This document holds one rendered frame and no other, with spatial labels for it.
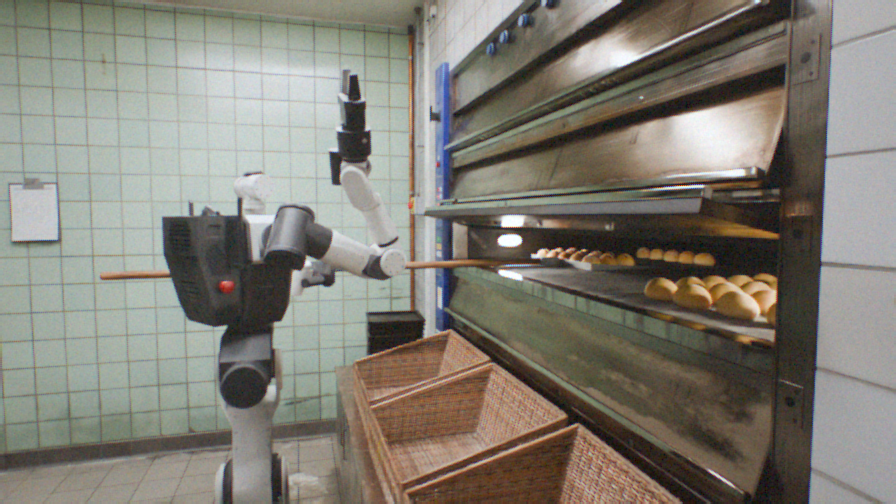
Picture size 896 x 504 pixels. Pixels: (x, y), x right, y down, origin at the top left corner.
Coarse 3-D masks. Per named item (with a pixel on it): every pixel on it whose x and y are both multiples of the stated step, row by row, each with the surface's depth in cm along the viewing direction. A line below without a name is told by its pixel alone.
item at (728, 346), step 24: (528, 288) 172; (552, 288) 156; (600, 312) 131; (624, 312) 121; (648, 312) 117; (672, 336) 106; (696, 336) 99; (720, 336) 94; (744, 336) 94; (744, 360) 89; (768, 360) 84
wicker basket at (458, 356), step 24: (432, 336) 248; (456, 336) 239; (360, 360) 240; (384, 360) 243; (408, 360) 246; (432, 360) 250; (456, 360) 234; (480, 360) 208; (360, 384) 210; (384, 384) 244; (408, 384) 247; (360, 408) 216; (384, 408) 219; (408, 408) 219; (432, 432) 195
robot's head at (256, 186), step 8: (256, 176) 143; (264, 176) 145; (240, 184) 148; (248, 184) 144; (256, 184) 143; (264, 184) 145; (272, 184) 147; (240, 192) 149; (248, 192) 145; (256, 192) 143; (264, 192) 145; (272, 192) 147; (248, 200) 147; (256, 200) 150
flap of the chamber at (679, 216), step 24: (432, 216) 239; (456, 216) 203; (480, 216) 177; (504, 216) 156; (528, 216) 140; (552, 216) 127; (576, 216) 116; (600, 216) 107; (624, 216) 99; (648, 216) 92; (672, 216) 86; (696, 216) 81; (720, 216) 79; (744, 216) 80; (768, 216) 82
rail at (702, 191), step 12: (612, 192) 101; (624, 192) 97; (636, 192) 94; (648, 192) 90; (660, 192) 87; (672, 192) 84; (684, 192) 82; (696, 192) 79; (708, 192) 78; (456, 204) 201; (468, 204) 186; (480, 204) 174; (492, 204) 163; (504, 204) 153; (516, 204) 145; (528, 204) 137; (540, 204) 130; (552, 204) 124
